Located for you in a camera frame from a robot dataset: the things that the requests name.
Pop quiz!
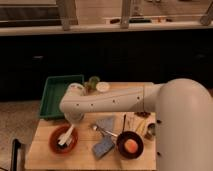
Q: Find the white handled black brush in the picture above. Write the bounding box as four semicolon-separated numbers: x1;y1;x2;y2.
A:
57;125;75;148

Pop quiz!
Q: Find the red bowl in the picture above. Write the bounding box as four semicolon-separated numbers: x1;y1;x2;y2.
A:
48;125;78;155

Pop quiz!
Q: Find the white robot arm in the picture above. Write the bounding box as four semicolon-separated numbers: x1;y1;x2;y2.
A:
60;78;213;171

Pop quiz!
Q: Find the white round lid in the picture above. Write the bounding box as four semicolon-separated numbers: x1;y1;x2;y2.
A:
96;82;110;93

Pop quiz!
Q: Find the green cup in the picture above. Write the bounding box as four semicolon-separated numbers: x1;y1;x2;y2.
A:
84;76;100;92

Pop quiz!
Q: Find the blue cloth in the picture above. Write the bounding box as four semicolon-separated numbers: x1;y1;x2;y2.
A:
92;116;115;159

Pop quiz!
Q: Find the metal spoon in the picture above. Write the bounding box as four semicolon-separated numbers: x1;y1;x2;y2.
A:
91;124;118;137

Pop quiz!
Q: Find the brown pine cone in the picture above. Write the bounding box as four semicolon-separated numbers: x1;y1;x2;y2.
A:
136;112;151;118

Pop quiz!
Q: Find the green plastic tray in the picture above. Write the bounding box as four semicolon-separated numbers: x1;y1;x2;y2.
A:
39;75;84;120

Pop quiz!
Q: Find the yellow wooden stick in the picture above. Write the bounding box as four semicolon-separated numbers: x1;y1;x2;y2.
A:
135;120;146;135

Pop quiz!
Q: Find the metal can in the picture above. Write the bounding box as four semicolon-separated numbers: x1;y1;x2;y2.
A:
145;123;155;140

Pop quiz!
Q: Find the black frying pan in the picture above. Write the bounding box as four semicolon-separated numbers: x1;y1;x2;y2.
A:
116;115;144;160

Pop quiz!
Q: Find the orange ball in pan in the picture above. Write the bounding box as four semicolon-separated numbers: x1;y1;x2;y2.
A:
124;139;138;153

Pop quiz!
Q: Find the black chair frame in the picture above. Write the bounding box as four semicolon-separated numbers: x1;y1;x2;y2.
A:
10;139;26;171

